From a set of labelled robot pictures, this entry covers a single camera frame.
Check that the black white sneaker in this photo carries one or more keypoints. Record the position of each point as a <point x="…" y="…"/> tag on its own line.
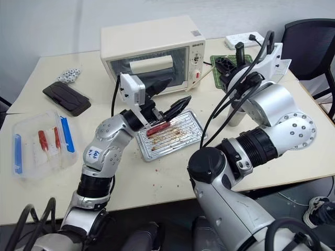
<point x="318" y="211"/>

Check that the silver metal cup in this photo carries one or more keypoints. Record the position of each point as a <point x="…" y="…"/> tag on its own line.
<point x="235" y="119"/>

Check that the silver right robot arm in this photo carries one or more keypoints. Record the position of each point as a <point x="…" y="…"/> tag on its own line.
<point x="274" y="104"/>

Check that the black tray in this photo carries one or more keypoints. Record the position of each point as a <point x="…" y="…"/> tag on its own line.
<point x="66" y="98"/>

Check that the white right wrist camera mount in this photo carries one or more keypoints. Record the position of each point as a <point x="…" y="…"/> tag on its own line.
<point x="273" y="58"/>

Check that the cream toaster oven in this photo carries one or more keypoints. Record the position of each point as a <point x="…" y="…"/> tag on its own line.
<point x="146" y="41"/>

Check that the white power strip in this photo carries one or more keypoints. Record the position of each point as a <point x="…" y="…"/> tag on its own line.
<point x="239" y="39"/>

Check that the wooden skewer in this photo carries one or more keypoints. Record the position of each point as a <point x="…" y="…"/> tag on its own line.
<point x="202" y="76"/>

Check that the ribbed metal baking tray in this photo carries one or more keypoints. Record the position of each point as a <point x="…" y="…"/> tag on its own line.
<point x="172" y="138"/>

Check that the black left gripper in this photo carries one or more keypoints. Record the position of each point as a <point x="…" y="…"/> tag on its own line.
<point x="152" y="109"/>

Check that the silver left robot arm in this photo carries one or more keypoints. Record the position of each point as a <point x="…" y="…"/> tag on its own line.
<point x="110" y="136"/>

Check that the clear plastic box blue clips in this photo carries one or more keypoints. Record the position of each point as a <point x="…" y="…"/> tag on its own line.
<point x="39" y="154"/>

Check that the green cutting mat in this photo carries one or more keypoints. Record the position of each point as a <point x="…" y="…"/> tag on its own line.
<point x="247" y="58"/>

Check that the small black-white patterned packet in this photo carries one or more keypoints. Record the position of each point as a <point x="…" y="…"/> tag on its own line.
<point x="68" y="75"/>

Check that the dark rounded robot leg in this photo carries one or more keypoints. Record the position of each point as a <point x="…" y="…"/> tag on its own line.
<point x="142" y="238"/>

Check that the dark chair edge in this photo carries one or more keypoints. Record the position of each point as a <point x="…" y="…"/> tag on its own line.
<point x="3" y="109"/>

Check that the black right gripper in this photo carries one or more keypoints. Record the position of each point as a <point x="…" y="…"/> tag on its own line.
<point x="224" y="80"/>

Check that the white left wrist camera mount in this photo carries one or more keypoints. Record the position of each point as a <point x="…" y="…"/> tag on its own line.
<point x="131" y="87"/>

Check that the red sausage on stick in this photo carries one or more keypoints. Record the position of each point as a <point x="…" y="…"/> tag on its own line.
<point x="57" y="136"/>
<point x="43" y="139"/>

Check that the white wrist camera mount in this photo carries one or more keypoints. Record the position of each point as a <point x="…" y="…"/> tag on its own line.
<point x="273" y="58"/>
<point x="131" y="87"/>

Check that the black mesh office chair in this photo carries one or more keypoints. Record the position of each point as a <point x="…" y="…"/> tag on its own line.
<point x="308" y="49"/>

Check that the black power plug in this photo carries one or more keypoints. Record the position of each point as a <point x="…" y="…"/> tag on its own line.
<point x="253" y="38"/>

